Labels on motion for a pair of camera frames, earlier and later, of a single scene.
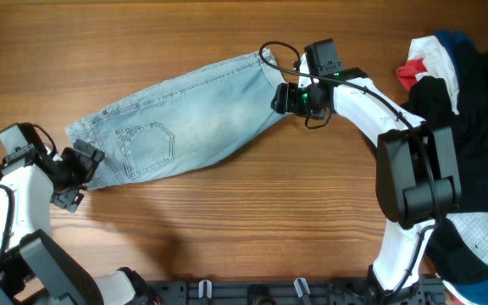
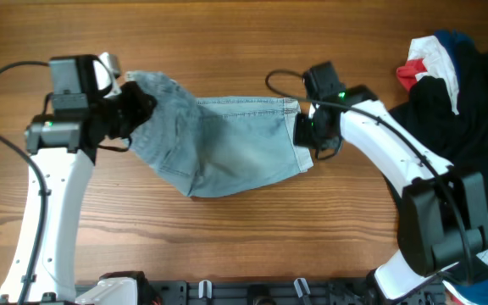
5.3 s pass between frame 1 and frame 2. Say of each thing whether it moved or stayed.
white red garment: stayed
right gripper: moved
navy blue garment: stayed
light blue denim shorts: moved
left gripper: moved
